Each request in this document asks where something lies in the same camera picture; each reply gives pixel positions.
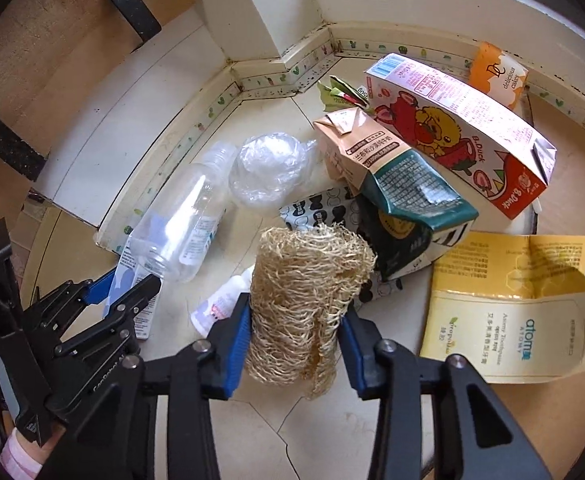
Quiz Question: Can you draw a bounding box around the green wrapper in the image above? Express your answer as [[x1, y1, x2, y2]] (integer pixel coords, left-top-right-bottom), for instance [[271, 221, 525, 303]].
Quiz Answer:
[[317, 75, 372, 113]]

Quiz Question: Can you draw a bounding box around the left hand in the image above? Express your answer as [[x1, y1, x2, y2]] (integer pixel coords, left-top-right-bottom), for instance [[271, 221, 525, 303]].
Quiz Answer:
[[0, 424, 66, 480]]

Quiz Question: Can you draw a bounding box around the orange cake wrapper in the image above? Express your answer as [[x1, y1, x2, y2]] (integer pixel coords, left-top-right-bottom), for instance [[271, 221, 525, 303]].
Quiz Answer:
[[469, 42, 529, 110]]

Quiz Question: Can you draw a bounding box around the natural loofah sponge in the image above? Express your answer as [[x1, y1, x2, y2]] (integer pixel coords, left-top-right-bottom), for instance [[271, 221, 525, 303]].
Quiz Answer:
[[246, 224, 376, 399]]

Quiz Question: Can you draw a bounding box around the black white patterned box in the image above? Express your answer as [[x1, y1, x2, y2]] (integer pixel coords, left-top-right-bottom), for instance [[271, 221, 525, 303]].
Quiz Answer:
[[278, 185, 403, 309]]

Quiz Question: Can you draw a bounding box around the crumpled clear plastic wrap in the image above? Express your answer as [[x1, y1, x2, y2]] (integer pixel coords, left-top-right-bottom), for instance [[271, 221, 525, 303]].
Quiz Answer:
[[228, 132, 320, 212]]

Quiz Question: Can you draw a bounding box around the wooden cutting board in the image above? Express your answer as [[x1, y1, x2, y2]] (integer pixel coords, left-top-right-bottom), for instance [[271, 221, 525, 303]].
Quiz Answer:
[[0, 0, 197, 231]]

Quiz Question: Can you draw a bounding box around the brown green milk carton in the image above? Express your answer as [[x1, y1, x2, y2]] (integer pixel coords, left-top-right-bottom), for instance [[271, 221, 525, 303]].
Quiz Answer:
[[313, 107, 479, 281]]

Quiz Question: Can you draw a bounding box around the white blue flat package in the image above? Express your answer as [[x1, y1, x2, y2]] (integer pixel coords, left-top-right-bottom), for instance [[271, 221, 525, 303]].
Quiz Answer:
[[104, 238, 160, 340]]

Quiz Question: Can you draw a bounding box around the clear plastic bottle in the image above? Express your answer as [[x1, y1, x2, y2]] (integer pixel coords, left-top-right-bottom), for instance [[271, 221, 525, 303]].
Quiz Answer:
[[130, 142, 238, 283]]

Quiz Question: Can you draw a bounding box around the yellow toothpaste box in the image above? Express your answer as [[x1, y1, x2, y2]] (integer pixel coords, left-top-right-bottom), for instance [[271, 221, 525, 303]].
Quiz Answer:
[[421, 232, 585, 384]]

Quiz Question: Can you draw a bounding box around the small white bottle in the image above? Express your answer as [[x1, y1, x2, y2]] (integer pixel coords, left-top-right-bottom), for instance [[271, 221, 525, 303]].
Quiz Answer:
[[190, 266, 254, 337]]

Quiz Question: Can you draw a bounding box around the pink strawberry duck box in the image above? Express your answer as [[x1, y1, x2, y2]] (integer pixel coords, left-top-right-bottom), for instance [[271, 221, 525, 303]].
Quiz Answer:
[[365, 53, 556, 220]]

